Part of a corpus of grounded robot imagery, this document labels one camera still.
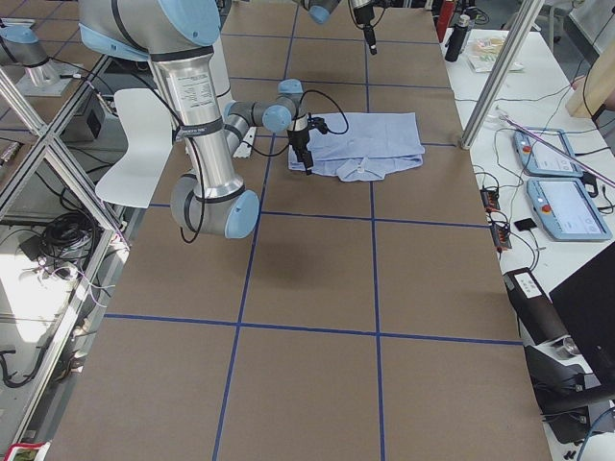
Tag white chair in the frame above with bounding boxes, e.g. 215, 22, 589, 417
95, 88, 173, 208

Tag blue white striped shirt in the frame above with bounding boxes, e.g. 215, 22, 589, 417
307, 112, 425, 182

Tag small black card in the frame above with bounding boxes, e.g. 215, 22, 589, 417
513, 218, 537, 231

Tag coiled black cables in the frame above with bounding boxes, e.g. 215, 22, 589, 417
40, 210, 105, 265

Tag lower teach pendant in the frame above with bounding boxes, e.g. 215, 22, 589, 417
526, 178, 612, 242

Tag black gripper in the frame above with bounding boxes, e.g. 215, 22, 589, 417
353, 7, 378, 55
287, 114, 329, 175

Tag red bottle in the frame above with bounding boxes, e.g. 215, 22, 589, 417
436, 0, 456, 42

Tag black camera stand base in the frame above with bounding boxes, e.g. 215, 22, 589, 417
524, 346, 614, 444

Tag upper teach pendant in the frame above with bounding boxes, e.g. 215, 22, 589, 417
513, 128, 582, 178

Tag black water bottle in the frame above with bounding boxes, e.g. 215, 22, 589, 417
444, 13, 471, 62

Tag black laptop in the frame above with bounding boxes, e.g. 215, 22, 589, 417
550, 245, 615, 382

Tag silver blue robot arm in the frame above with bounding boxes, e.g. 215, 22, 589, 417
79, 1, 314, 239
295, 0, 381, 56

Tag teach pendant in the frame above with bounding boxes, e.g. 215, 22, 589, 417
526, 178, 612, 242
513, 128, 582, 178

